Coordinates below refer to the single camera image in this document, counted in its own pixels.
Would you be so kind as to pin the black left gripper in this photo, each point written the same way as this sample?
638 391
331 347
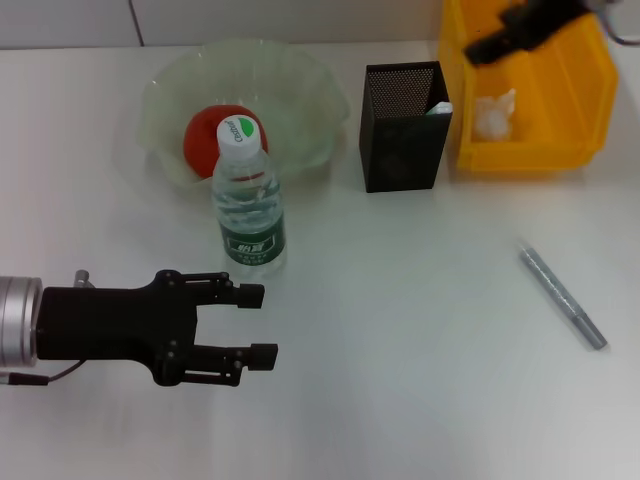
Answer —
110 325

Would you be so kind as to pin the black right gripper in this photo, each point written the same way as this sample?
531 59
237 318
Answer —
545 17

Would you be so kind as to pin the white paper ball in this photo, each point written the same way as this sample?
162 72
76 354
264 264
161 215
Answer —
492 120

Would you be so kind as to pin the green pen with white cap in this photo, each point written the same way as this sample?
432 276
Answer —
440 107

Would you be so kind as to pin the green label water bottle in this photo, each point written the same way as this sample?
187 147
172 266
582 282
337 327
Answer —
250 240

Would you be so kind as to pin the red-orange toy orange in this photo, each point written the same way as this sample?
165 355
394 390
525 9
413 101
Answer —
200 145

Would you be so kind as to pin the black mesh pen holder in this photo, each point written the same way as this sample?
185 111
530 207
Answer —
400 150

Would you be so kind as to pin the translucent green fruit plate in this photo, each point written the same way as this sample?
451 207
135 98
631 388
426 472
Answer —
300 100

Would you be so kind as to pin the grey glitter pen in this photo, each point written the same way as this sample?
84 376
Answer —
560 295

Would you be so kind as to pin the yellow plastic bin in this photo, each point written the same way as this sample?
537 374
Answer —
550 150

